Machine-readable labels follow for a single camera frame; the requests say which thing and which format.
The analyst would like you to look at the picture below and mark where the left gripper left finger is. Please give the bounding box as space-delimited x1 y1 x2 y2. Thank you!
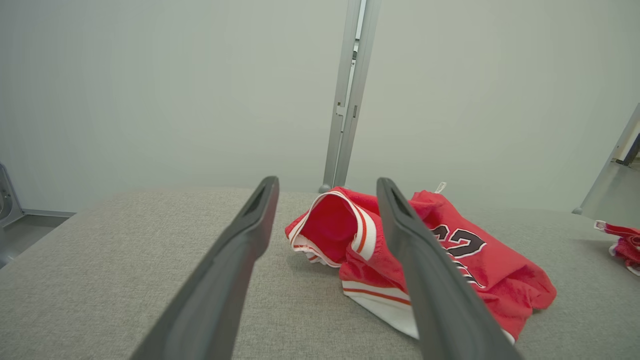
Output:
130 175 280 360

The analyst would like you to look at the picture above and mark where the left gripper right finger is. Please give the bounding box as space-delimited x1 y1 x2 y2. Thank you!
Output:
376 177 524 360

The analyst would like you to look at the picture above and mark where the red Bulls basketball jersey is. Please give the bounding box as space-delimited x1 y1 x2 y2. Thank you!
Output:
285 182 558 346

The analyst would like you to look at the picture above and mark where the small red white garment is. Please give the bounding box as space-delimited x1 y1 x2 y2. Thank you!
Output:
593 219 640 277

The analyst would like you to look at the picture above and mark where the grey metal partition foot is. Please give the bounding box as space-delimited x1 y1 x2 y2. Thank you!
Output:
0 161 27 269
572 102 640 217

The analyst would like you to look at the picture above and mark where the grey wall baseboard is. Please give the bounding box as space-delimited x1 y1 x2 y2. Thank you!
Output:
21 208 77 219

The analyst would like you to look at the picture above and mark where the grey metal partition post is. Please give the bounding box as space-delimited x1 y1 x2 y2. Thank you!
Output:
319 0 362 194
333 0 384 189

